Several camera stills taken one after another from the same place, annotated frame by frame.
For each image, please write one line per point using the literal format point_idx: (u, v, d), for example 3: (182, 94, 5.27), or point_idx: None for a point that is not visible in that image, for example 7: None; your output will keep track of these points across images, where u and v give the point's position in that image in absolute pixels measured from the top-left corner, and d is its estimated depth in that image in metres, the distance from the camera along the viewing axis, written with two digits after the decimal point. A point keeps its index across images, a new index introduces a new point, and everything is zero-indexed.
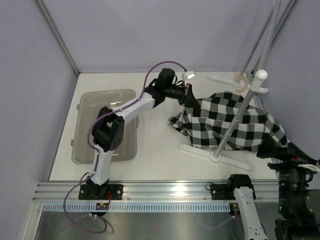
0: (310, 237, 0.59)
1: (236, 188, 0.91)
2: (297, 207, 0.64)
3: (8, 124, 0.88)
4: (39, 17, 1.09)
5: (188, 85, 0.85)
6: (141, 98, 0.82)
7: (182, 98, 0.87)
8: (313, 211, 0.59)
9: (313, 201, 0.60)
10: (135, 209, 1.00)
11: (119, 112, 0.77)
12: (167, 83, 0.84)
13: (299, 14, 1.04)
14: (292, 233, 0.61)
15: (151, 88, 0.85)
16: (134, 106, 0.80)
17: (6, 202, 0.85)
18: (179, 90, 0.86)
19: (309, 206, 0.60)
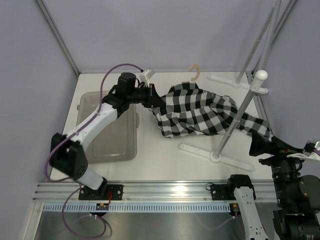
0: (307, 225, 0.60)
1: (236, 188, 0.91)
2: (291, 196, 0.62)
3: (9, 124, 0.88)
4: (39, 18, 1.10)
5: (150, 86, 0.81)
6: (99, 113, 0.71)
7: (148, 100, 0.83)
8: (307, 196, 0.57)
9: (307, 185, 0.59)
10: (135, 210, 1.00)
11: (76, 135, 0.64)
12: (128, 87, 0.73)
13: (299, 13, 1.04)
14: (290, 224, 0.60)
15: (111, 95, 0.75)
16: (94, 124, 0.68)
17: (6, 202, 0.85)
18: (144, 93, 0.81)
19: (303, 191, 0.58)
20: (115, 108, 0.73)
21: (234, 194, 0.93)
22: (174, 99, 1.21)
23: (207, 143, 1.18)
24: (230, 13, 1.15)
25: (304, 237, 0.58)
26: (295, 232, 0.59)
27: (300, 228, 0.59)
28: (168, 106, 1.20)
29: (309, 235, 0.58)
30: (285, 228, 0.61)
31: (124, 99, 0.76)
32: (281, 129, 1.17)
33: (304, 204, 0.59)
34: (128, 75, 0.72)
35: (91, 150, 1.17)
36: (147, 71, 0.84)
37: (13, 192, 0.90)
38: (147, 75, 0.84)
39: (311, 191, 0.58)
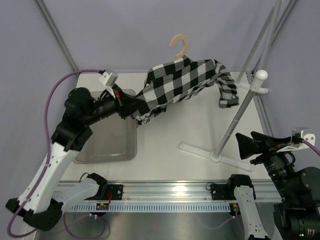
0: (308, 218, 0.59)
1: (236, 187, 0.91)
2: (294, 188, 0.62)
3: (8, 124, 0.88)
4: (39, 18, 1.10)
5: (116, 95, 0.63)
6: (49, 162, 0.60)
7: (119, 111, 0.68)
8: (309, 187, 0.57)
9: (310, 177, 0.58)
10: (136, 210, 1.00)
11: (29, 201, 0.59)
12: (81, 111, 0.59)
13: (299, 13, 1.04)
14: (291, 218, 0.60)
15: (62, 123, 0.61)
16: (46, 181, 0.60)
17: (6, 202, 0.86)
18: (110, 106, 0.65)
19: (305, 182, 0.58)
20: (68, 148, 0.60)
21: (234, 194, 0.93)
22: (156, 89, 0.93)
23: (206, 143, 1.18)
24: (230, 13, 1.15)
25: (305, 231, 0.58)
26: (295, 227, 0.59)
27: (301, 221, 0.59)
28: (150, 101, 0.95)
29: (310, 229, 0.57)
30: (285, 221, 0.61)
31: (81, 126, 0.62)
32: (281, 129, 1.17)
33: (305, 196, 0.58)
34: (82, 94, 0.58)
35: (91, 150, 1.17)
36: (106, 76, 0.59)
37: (12, 192, 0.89)
38: (110, 81, 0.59)
39: (314, 183, 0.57)
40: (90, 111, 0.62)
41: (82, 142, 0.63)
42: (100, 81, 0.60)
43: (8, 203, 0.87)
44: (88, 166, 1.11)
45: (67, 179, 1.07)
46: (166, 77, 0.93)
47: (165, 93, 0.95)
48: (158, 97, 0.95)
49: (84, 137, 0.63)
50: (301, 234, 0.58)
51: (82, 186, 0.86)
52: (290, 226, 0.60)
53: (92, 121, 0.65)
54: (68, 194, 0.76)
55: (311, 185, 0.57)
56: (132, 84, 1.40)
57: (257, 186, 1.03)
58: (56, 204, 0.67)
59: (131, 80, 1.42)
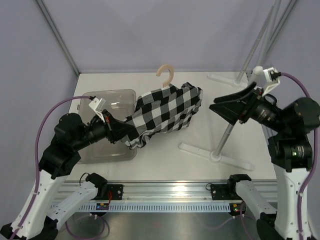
0: (299, 144, 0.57)
1: (237, 183, 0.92)
2: (288, 120, 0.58)
3: (9, 125, 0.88)
4: (39, 18, 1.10)
5: (106, 120, 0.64)
6: (37, 190, 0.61)
7: (108, 136, 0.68)
8: (302, 114, 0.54)
9: (301, 106, 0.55)
10: (136, 210, 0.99)
11: (20, 229, 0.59)
12: (71, 136, 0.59)
13: (300, 12, 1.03)
14: (284, 145, 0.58)
15: (52, 148, 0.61)
16: (36, 207, 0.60)
17: (6, 202, 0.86)
18: (99, 131, 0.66)
19: (297, 112, 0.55)
20: (55, 176, 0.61)
21: (237, 193, 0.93)
22: (145, 113, 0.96)
23: (207, 143, 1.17)
24: (231, 13, 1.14)
25: (297, 150, 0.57)
26: (288, 151, 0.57)
27: (293, 148, 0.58)
28: (139, 126, 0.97)
29: (300, 149, 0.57)
30: (277, 149, 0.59)
31: (68, 151, 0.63)
32: None
33: (298, 124, 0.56)
34: (73, 120, 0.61)
35: (90, 150, 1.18)
36: (96, 102, 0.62)
37: (12, 192, 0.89)
38: (100, 105, 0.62)
39: (306, 110, 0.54)
40: (80, 136, 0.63)
41: (69, 168, 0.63)
42: (90, 106, 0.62)
43: (8, 204, 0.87)
44: (87, 166, 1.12)
45: (68, 179, 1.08)
46: (154, 103, 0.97)
47: (154, 118, 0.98)
48: (147, 122, 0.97)
49: (72, 162, 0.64)
50: (293, 154, 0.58)
51: (79, 194, 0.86)
52: (283, 153, 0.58)
53: (81, 146, 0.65)
54: (63, 207, 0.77)
55: (305, 114, 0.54)
56: (131, 84, 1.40)
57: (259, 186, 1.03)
58: (50, 223, 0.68)
59: (131, 80, 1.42)
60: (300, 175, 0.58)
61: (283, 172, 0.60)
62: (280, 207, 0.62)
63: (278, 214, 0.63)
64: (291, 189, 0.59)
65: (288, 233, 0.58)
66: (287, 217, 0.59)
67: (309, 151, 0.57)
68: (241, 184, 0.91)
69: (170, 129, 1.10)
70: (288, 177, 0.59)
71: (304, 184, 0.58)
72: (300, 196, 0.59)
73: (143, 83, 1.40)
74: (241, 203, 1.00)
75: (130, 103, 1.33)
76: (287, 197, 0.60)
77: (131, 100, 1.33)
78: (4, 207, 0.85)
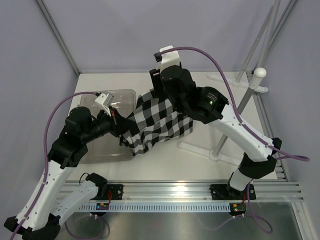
0: (208, 95, 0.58)
1: (230, 184, 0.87)
2: (173, 90, 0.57)
3: (9, 126, 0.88)
4: (39, 19, 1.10)
5: (112, 114, 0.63)
6: (45, 181, 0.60)
7: (114, 131, 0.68)
8: (172, 77, 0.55)
9: (166, 73, 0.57)
10: (136, 210, 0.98)
11: (26, 220, 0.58)
12: (80, 128, 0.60)
13: (300, 12, 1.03)
14: (199, 104, 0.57)
15: (60, 140, 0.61)
16: (43, 198, 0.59)
17: (6, 202, 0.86)
18: (105, 125, 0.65)
19: (168, 78, 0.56)
20: (64, 165, 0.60)
21: (241, 189, 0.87)
22: (144, 111, 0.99)
23: (206, 143, 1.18)
24: (230, 12, 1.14)
25: (210, 99, 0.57)
26: (206, 105, 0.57)
27: (209, 101, 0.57)
28: (139, 122, 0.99)
29: (212, 96, 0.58)
30: (199, 111, 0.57)
31: (77, 142, 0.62)
32: (280, 129, 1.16)
33: (180, 85, 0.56)
34: (84, 112, 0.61)
35: (91, 150, 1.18)
36: (103, 97, 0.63)
37: (12, 193, 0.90)
38: (107, 100, 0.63)
39: (170, 73, 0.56)
40: (88, 129, 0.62)
41: (77, 158, 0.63)
42: (97, 101, 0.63)
43: (8, 204, 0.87)
44: (88, 166, 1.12)
45: (68, 180, 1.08)
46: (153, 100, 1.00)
47: (152, 114, 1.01)
48: (146, 118, 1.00)
49: (80, 154, 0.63)
50: (211, 103, 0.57)
51: (80, 192, 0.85)
52: (205, 110, 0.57)
53: (88, 140, 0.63)
54: (65, 204, 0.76)
55: (173, 74, 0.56)
56: (131, 84, 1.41)
57: (262, 186, 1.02)
58: (53, 219, 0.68)
59: (130, 80, 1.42)
60: (230, 112, 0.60)
61: (220, 123, 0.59)
62: (240, 144, 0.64)
63: (244, 150, 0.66)
64: (235, 127, 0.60)
65: (264, 154, 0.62)
66: (252, 145, 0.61)
67: (218, 93, 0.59)
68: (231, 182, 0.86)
69: (170, 130, 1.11)
70: (225, 122, 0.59)
71: (236, 115, 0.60)
72: (244, 124, 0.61)
73: (143, 83, 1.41)
74: (241, 203, 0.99)
75: (130, 103, 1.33)
76: (240, 136, 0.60)
77: (130, 100, 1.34)
78: (4, 207, 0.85)
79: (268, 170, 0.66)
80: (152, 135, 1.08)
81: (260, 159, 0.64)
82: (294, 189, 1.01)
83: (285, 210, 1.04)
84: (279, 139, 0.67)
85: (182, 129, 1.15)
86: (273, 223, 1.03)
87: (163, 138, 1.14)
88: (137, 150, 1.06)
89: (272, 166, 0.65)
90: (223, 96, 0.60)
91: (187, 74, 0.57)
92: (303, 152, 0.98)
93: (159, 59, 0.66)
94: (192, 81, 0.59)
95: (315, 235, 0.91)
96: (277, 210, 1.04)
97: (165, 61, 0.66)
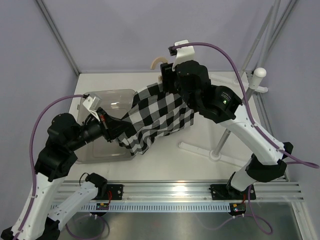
0: (222, 93, 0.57)
1: (231, 184, 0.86)
2: (189, 87, 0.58)
3: (9, 126, 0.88)
4: (39, 19, 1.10)
5: (101, 119, 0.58)
6: (34, 194, 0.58)
7: (105, 135, 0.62)
8: (190, 73, 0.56)
9: (183, 69, 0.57)
10: (135, 210, 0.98)
11: (20, 234, 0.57)
12: (65, 137, 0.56)
13: (300, 12, 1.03)
14: (213, 102, 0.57)
15: (46, 150, 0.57)
16: (34, 211, 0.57)
17: (6, 202, 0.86)
18: (95, 129, 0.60)
19: (185, 73, 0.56)
20: (52, 178, 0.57)
21: (241, 189, 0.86)
22: (141, 110, 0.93)
23: (206, 143, 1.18)
24: (230, 13, 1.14)
25: (224, 98, 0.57)
26: (219, 103, 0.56)
27: (223, 100, 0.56)
28: (136, 123, 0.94)
29: (226, 95, 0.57)
30: (212, 110, 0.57)
31: (64, 152, 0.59)
32: (280, 129, 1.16)
33: (196, 81, 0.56)
34: (67, 121, 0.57)
35: (91, 150, 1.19)
36: (90, 100, 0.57)
37: (12, 194, 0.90)
38: (94, 105, 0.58)
39: (188, 69, 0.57)
40: (75, 137, 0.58)
41: (66, 169, 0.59)
42: (84, 105, 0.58)
43: (8, 204, 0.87)
44: (88, 166, 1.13)
45: (68, 179, 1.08)
46: (151, 98, 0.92)
47: (151, 113, 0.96)
48: (144, 118, 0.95)
49: (69, 164, 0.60)
50: (225, 102, 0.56)
51: (80, 194, 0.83)
52: (218, 109, 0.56)
53: (77, 147, 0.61)
54: (65, 208, 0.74)
55: (191, 70, 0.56)
56: (131, 84, 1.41)
57: (262, 186, 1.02)
58: (52, 224, 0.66)
59: (130, 80, 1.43)
60: (243, 112, 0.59)
61: (232, 123, 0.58)
62: (251, 146, 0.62)
63: (254, 153, 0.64)
64: (247, 128, 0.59)
65: (275, 158, 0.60)
66: (264, 149, 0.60)
67: (232, 92, 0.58)
68: (233, 181, 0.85)
69: (171, 125, 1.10)
70: (237, 122, 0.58)
71: (249, 115, 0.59)
72: (256, 126, 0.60)
73: (142, 83, 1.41)
74: (241, 203, 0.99)
75: (130, 103, 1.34)
76: (252, 137, 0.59)
77: (130, 100, 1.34)
78: (4, 207, 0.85)
79: (278, 173, 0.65)
80: (150, 131, 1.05)
81: (270, 163, 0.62)
82: (294, 189, 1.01)
83: (284, 210, 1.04)
84: (290, 143, 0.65)
85: (182, 122, 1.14)
86: (273, 224, 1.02)
87: (162, 132, 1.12)
88: (135, 149, 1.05)
89: (283, 169, 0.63)
90: (237, 96, 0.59)
91: (205, 72, 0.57)
92: (302, 152, 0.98)
93: (174, 53, 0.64)
94: (209, 80, 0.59)
95: (315, 235, 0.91)
96: (277, 210, 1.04)
97: (182, 55, 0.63)
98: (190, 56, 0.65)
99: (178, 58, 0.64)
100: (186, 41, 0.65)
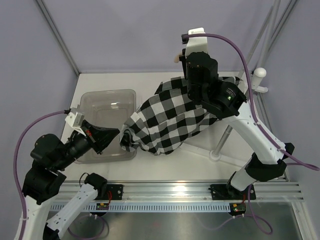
0: (228, 89, 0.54)
1: (231, 183, 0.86)
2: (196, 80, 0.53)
3: (10, 125, 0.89)
4: (39, 19, 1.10)
5: (87, 133, 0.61)
6: (26, 216, 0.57)
7: (94, 147, 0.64)
8: (200, 65, 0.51)
9: (193, 60, 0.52)
10: (135, 210, 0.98)
11: None
12: (50, 159, 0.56)
13: (300, 12, 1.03)
14: (217, 97, 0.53)
15: (31, 172, 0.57)
16: (28, 233, 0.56)
17: (6, 202, 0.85)
18: (82, 144, 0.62)
19: (195, 65, 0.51)
20: (40, 201, 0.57)
21: (241, 189, 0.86)
22: (163, 102, 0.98)
23: (207, 143, 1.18)
24: (230, 13, 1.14)
25: (230, 94, 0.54)
26: (224, 99, 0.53)
27: (228, 96, 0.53)
28: (158, 113, 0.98)
29: (231, 91, 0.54)
30: (216, 105, 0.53)
31: (51, 174, 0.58)
32: (280, 130, 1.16)
33: (205, 74, 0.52)
34: (52, 142, 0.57)
35: (91, 150, 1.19)
36: (72, 117, 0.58)
37: (13, 194, 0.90)
38: (77, 119, 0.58)
39: (198, 60, 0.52)
40: (61, 156, 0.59)
41: (54, 190, 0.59)
42: (66, 121, 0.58)
43: (9, 204, 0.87)
44: (88, 166, 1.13)
45: (68, 179, 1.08)
46: (173, 91, 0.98)
47: (175, 106, 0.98)
48: (167, 110, 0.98)
49: (59, 184, 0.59)
50: (229, 99, 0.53)
51: (78, 199, 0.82)
52: (222, 104, 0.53)
53: (65, 163, 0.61)
54: (64, 216, 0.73)
55: (201, 62, 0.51)
56: (131, 84, 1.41)
57: (262, 186, 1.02)
58: (52, 234, 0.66)
59: (130, 80, 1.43)
60: (246, 109, 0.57)
61: (235, 120, 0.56)
62: (252, 145, 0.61)
63: (254, 151, 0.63)
64: (250, 126, 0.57)
65: (275, 157, 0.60)
66: (265, 148, 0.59)
67: (236, 88, 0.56)
68: (234, 181, 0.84)
69: (200, 122, 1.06)
70: (240, 119, 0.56)
71: (253, 113, 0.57)
72: (259, 124, 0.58)
73: (142, 83, 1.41)
74: (241, 203, 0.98)
75: (130, 103, 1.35)
76: (255, 136, 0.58)
77: (130, 100, 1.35)
78: (4, 207, 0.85)
79: (277, 173, 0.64)
80: (178, 131, 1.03)
81: (271, 162, 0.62)
82: (294, 189, 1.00)
83: (284, 210, 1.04)
84: (291, 144, 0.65)
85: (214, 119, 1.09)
86: (272, 223, 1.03)
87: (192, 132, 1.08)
88: (156, 144, 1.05)
89: (282, 169, 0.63)
90: (242, 93, 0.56)
91: (216, 65, 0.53)
92: (302, 152, 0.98)
93: (185, 42, 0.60)
94: (216, 73, 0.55)
95: (315, 235, 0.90)
96: (277, 210, 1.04)
97: (193, 45, 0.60)
98: (203, 45, 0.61)
99: (188, 46, 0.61)
100: (201, 30, 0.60)
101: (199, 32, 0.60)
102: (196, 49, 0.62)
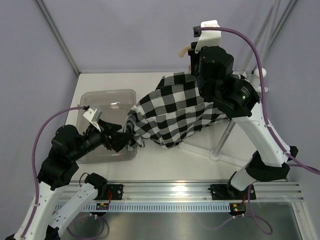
0: (241, 87, 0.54)
1: (231, 183, 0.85)
2: (210, 76, 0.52)
3: (10, 126, 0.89)
4: (39, 19, 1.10)
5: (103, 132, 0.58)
6: (37, 202, 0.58)
7: (106, 143, 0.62)
8: (216, 61, 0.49)
9: (208, 55, 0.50)
10: (135, 210, 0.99)
11: None
12: (68, 147, 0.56)
13: (300, 12, 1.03)
14: (230, 95, 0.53)
15: (48, 160, 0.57)
16: (36, 219, 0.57)
17: (6, 202, 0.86)
18: (96, 139, 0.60)
19: (209, 60, 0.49)
20: (55, 186, 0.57)
21: (241, 189, 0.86)
22: (164, 96, 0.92)
23: (207, 143, 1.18)
24: (230, 13, 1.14)
25: (243, 93, 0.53)
26: (237, 97, 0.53)
27: (242, 95, 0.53)
28: (158, 107, 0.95)
29: (246, 89, 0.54)
30: (228, 103, 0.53)
31: (67, 162, 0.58)
32: (280, 129, 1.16)
33: (220, 71, 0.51)
34: (70, 132, 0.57)
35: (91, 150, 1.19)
36: (91, 113, 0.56)
37: (13, 194, 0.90)
38: (95, 116, 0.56)
39: (214, 56, 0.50)
40: (77, 146, 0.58)
41: (68, 178, 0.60)
42: (84, 116, 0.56)
43: (10, 203, 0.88)
44: (88, 166, 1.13)
45: None
46: (175, 86, 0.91)
47: (176, 101, 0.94)
48: (167, 104, 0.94)
49: (71, 173, 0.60)
50: (243, 98, 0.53)
51: (79, 198, 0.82)
52: (235, 102, 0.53)
53: (80, 155, 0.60)
54: (64, 213, 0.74)
55: (217, 58, 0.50)
56: (131, 84, 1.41)
57: (262, 186, 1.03)
58: (52, 231, 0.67)
59: (130, 80, 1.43)
60: (258, 110, 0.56)
61: (246, 120, 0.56)
62: (259, 146, 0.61)
63: (259, 153, 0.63)
64: (260, 127, 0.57)
65: (280, 160, 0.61)
66: (272, 150, 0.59)
67: (250, 86, 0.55)
68: (234, 181, 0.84)
69: (201, 115, 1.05)
70: (251, 120, 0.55)
71: (264, 115, 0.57)
72: (269, 127, 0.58)
73: (142, 83, 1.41)
74: (241, 203, 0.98)
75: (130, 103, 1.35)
76: (264, 138, 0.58)
77: (130, 100, 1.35)
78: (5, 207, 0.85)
79: (277, 175, 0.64)
80: (178, 124, 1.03)
81: (275, 164, 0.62)
82: (294, 189, 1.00)
83: (284, 210, 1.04)
84: (295, 147, 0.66)
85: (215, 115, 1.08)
86: (272, 223, 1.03)
87: (192, 125, 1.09)
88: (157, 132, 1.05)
89: (286, 172, 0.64)
90: (256, 93, 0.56)
91: (231, 61, 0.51)
92: (302, 152, 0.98)
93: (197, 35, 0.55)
94: (231, 70, 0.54)
95: (315, 235, 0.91)
96: (276, 210, 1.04)
97: (204, 39, 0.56)
98: (215, 40, 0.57)
99: (200, 41, 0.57)
100: (214, 22, 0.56)
101: (212, 25, 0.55)
102: (208, 44, 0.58)
